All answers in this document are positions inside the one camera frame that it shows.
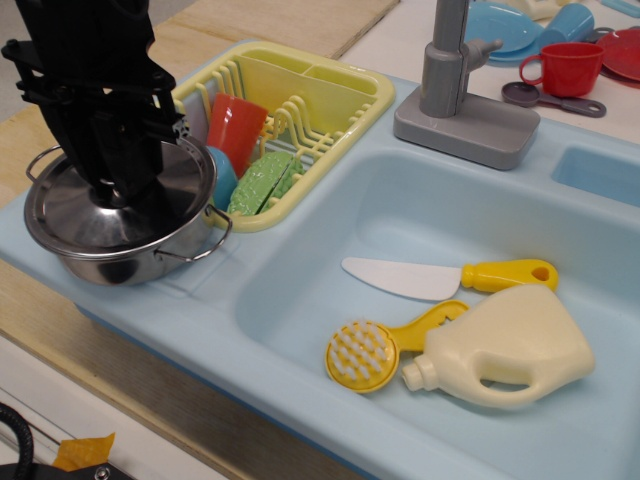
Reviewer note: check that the blue plastic cup in rack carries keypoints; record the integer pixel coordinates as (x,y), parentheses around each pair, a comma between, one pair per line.
(226,179)

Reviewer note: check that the light blue toy sink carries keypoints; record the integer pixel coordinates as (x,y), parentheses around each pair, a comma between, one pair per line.
(254,318)

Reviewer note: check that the yellow dish brush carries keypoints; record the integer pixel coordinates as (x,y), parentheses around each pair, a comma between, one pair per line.
(363,356)

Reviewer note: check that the green toy vegetable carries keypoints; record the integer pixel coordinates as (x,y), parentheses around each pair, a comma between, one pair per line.
(271,176)

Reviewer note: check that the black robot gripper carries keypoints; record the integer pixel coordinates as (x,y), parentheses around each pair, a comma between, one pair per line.
(83,57)

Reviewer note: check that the red toy mug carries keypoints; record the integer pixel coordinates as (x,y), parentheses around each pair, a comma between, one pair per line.
(568,69)

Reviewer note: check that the grey toy faucet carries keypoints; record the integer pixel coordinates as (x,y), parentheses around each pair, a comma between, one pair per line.
(441,115)

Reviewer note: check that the red plastic plate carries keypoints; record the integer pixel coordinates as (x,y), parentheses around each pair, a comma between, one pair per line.
(621,53)

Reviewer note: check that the black device base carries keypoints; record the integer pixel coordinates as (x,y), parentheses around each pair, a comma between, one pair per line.
(99,472)

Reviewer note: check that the yellow tape piece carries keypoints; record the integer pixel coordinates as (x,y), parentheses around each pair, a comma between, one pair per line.
(76,454)

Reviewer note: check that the cream plastic dish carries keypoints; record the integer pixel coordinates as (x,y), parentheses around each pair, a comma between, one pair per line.
(539,10)

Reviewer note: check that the red plastic cup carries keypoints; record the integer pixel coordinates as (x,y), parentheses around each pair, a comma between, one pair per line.
(234,128)

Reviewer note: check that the stainless steel pot lid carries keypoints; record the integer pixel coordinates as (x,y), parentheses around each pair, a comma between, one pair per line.
(64,213)

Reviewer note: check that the yellow plastic dish rack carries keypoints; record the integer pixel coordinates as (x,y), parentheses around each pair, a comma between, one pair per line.
(318,108)

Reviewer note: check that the white toy knife yellow handle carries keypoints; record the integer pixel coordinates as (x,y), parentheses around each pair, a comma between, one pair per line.
(436,283)

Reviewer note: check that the blue plastic plate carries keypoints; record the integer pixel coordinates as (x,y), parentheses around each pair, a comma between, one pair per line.
(488,21)

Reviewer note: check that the cream toy detergent bottle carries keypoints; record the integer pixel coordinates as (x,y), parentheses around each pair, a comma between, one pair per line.
(511,349)

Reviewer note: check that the blue plastic tumbler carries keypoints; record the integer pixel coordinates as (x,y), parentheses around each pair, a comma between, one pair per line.
(573,23)

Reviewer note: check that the grey measuring spoon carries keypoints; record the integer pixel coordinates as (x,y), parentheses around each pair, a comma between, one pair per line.
(525,95)

